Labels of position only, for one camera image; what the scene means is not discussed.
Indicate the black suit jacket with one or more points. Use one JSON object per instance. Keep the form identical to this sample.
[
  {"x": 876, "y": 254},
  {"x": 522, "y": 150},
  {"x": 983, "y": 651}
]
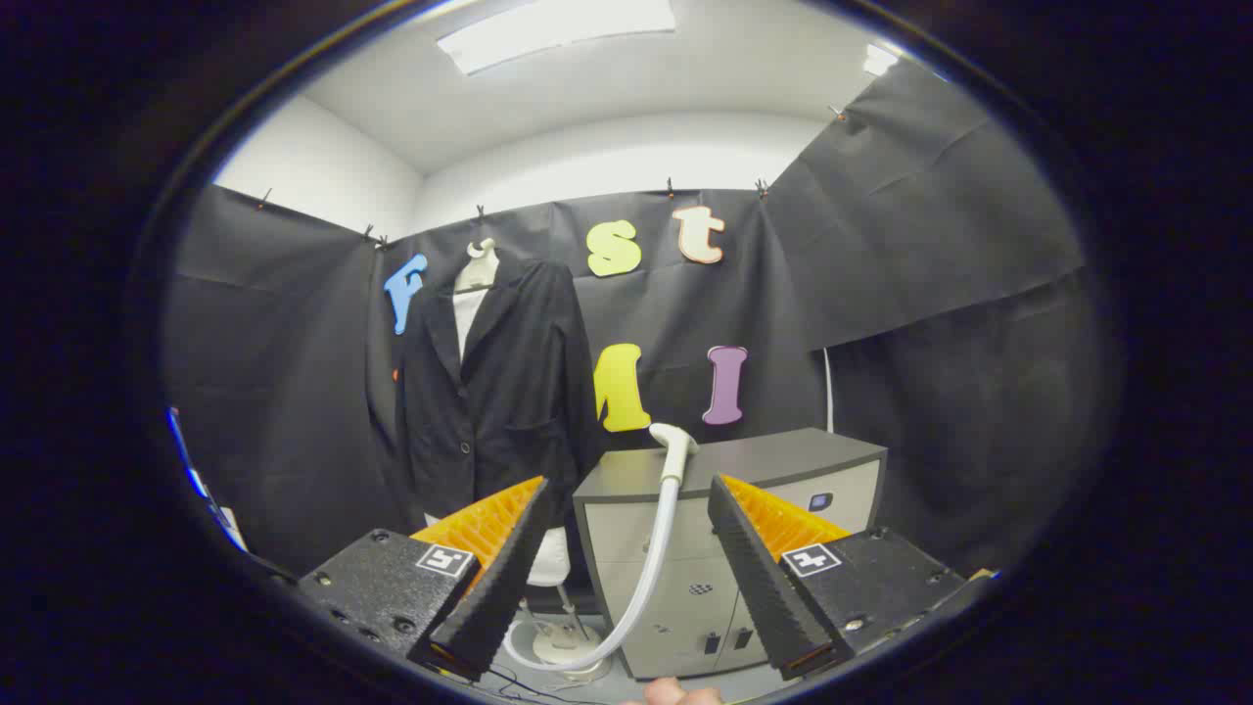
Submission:
[{"x": 514, "y": 392}]

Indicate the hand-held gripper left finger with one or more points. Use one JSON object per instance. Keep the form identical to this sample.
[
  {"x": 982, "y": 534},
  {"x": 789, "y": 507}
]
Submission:
[{"x": 497, "y": 599}]

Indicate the small ceiling light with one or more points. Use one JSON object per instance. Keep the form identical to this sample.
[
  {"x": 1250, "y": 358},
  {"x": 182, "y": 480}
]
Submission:
[{"x": 878, "y": 61}]

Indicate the white mannequin torso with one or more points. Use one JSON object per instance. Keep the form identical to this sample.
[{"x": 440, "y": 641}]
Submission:
[{"x": 477, "y": 266}]

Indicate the large ceiling light panel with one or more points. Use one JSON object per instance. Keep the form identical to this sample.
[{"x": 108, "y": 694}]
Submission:
[{"x": 553, "y": 29}]

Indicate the grey cabinet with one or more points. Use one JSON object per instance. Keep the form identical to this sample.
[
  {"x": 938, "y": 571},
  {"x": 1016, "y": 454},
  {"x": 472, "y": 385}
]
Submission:
[{"x": 783, "y": 456}]

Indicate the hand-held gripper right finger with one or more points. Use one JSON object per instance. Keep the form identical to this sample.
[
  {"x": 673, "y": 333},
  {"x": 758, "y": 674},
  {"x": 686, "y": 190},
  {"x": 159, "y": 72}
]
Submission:
[{"x": 765, "y": 589}]

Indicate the white garment steamer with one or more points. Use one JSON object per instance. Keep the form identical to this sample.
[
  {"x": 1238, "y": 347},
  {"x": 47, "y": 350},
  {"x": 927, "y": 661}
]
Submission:
[{"x": 669, "y": 501}]

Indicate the black backdrop cloth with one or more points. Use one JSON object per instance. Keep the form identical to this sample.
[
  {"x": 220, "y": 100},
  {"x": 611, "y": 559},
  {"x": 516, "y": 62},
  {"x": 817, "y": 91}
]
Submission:
[{"x": 773, "y": 294}]

